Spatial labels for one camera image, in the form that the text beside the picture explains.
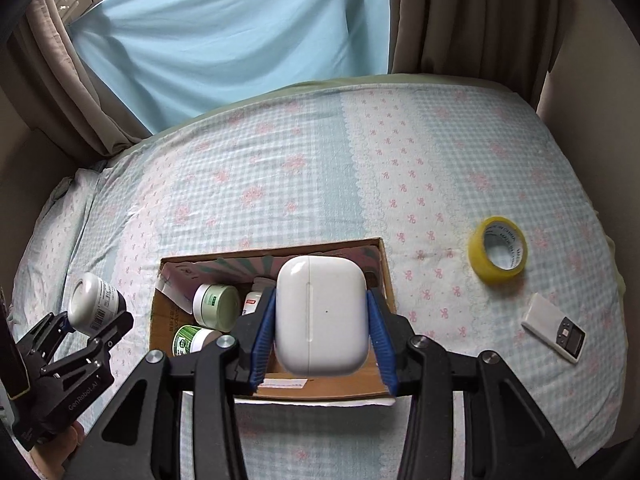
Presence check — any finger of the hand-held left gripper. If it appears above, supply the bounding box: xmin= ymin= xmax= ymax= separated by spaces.
xmin=40 ymin=311 xmax=134 ymax=380
xmin=15 ymin=311 xmax=76 ymax=362

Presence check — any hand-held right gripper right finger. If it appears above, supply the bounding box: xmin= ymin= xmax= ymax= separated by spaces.
xmin=367 ymin=287 xmax=583 ymax=480

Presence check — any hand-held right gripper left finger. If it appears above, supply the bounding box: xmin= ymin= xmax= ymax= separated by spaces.
xmin=82 ymin=287 xmax=277 ymax=480

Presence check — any white bottle red label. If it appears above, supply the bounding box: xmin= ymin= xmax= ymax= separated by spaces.
xmin=243 ymin=277 xmax=277 ymax=317

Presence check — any white jar pale green lid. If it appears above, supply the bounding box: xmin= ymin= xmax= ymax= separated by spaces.
xmin=192 ymin=283 xmax=242 ymax=332

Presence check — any cardboard box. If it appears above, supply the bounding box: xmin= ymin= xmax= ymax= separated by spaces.
xmin=149 ymin=237 xmax=399 ymax=409

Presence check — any white earbuds case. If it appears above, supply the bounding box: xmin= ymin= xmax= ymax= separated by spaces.
xmin=274 ymin=255 xmax=371 ymax=376

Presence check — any green label jar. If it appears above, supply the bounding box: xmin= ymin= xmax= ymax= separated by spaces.
xmin=172 ymin=324 xmax=222 ymax=359

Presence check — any person's left hand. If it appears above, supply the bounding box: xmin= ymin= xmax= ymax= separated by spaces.
xmin=27 ymin=420 xmax=87 ymax=480

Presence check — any yellow tape roll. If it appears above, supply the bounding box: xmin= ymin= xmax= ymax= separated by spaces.
xmin=468 ymin=216 xmax=529 ymax=281

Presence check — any grey headboard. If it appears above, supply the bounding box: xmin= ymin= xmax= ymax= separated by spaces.
xmin=0 ymin=85 xmax=80 ymax=281

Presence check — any white pocket scale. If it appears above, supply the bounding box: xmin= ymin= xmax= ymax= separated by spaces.
xmin=521 ymin=292 xmax=587 ymax=364

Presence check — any checked floral bed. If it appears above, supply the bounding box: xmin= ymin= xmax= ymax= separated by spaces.
xmin=10 ymin=77 xmax=632 ymax=480

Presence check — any beige curtain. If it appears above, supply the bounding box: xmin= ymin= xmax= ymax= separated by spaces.
xmin=10 ymin=0 xmax=152 ymax=159
xmin=387 ymin=0 xmax=572 ymax=90

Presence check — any light blue hanging cloth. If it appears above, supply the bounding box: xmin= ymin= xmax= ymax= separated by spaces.
xmin=67 ymin=0 xmax=392 ymax=136

